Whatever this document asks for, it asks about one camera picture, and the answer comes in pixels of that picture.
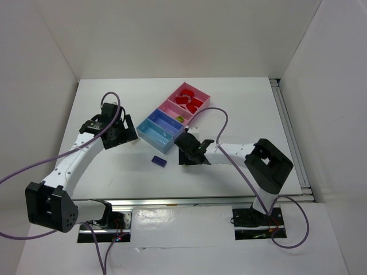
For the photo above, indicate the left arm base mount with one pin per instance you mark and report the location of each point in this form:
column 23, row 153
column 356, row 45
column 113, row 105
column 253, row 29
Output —
column 118, row 227

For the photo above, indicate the red lego brick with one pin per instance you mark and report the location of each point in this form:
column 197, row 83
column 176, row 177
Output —
column 196, row 102
column 191, row 108
column 181, row 100

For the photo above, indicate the light blue container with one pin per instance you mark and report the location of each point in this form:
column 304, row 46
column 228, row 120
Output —
column 155, row 135

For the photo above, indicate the aluminium front rail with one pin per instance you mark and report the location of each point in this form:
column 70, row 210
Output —
column 172, row 202

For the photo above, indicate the red round flower lego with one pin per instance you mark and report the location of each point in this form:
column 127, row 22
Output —
column 187, row 93

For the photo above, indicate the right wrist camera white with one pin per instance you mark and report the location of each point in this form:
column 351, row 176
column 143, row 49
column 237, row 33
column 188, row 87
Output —
column 193, row 131

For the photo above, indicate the large pink container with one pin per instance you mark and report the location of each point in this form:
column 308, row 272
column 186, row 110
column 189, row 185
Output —
column 197, row 94

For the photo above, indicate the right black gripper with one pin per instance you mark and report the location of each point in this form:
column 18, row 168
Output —
column 188, row 156

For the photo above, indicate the small pink container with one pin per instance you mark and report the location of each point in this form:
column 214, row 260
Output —
column 173, row 110

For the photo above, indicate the aluminium right rail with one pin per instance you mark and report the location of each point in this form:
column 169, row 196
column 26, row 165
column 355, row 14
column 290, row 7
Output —
column 307, row 193

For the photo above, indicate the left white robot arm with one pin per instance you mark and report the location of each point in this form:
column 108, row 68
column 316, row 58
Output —
column 49, row 203

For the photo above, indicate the aluminium rail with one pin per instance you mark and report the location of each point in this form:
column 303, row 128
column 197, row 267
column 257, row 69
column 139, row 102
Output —
column 307, row 193
column 172, row 202

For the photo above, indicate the purple lego plate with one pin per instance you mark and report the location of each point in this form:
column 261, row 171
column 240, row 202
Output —
column 159, row 161

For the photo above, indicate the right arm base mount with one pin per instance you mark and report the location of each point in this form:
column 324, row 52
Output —
column 250, row 225

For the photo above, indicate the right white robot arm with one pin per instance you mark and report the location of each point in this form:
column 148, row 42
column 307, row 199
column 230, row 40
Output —
column 262, row 165

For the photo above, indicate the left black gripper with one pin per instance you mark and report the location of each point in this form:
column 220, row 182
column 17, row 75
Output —
column 123, row 134

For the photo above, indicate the purple blue container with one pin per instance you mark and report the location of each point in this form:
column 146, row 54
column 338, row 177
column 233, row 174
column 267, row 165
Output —
column 167, row 123

